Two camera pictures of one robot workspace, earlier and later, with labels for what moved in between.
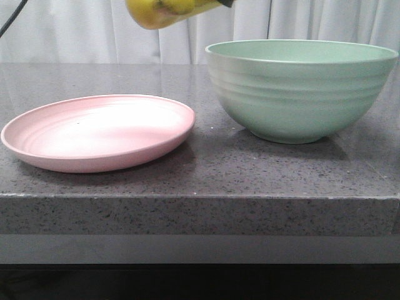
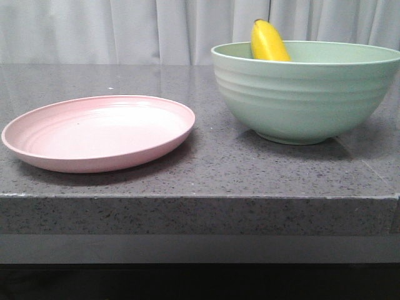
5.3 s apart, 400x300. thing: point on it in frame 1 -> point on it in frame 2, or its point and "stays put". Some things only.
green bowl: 295,90 stays put
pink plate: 97,133 stays put
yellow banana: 154,14 -> 266,42
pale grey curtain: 102,32 stays put
